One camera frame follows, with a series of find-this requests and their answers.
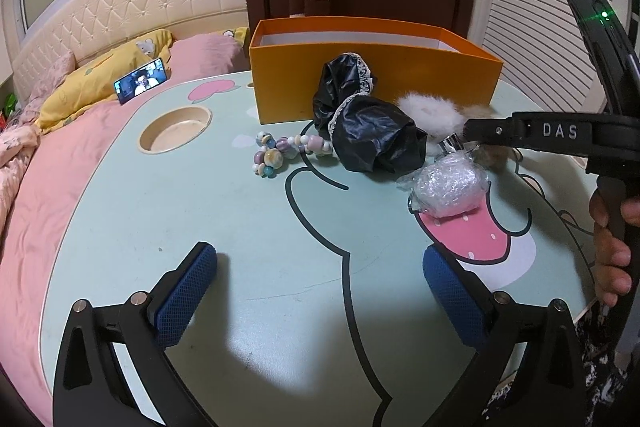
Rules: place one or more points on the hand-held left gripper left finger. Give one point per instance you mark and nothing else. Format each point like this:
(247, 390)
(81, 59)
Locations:
(185, 297)

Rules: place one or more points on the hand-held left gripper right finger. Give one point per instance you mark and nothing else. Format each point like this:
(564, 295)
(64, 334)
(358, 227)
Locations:
(450, 297)

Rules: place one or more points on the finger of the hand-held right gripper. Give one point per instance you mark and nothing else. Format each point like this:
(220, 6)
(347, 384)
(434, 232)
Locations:
(490, 131)

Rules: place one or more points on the small shiny silver object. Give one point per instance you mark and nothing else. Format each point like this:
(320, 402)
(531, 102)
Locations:
(452, 142)

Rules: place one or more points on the clear plastic bag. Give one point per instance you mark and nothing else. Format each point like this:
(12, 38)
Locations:
(450, 184)

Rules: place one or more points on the orange cardboard box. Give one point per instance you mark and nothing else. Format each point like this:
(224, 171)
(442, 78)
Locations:
(300, 77)

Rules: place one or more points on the person's right hand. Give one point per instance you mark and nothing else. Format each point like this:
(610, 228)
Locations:
(610, 257)

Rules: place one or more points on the white fur pom-pom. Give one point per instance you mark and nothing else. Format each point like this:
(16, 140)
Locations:
(430, 107)

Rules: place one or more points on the black lace-trimmed cap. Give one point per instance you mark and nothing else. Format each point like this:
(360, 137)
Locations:
(375, 132)

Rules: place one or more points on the person's dark patterned clothing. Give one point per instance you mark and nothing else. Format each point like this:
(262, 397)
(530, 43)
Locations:
(595, 357)

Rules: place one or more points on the pink blanket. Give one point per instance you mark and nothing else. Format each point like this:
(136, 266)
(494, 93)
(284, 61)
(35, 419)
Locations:
(50, 187)

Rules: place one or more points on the smartphone with lit screen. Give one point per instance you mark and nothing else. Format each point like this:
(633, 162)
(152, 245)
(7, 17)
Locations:
(140, 82)

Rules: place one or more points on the large yellow pillow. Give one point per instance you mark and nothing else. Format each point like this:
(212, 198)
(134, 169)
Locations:
(90, 82)

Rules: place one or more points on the pink floral pillow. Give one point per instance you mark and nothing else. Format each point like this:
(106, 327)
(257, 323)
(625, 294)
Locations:
(50, 77)

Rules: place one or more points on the small yellow pillow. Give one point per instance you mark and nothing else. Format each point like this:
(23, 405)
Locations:
(239, 34)

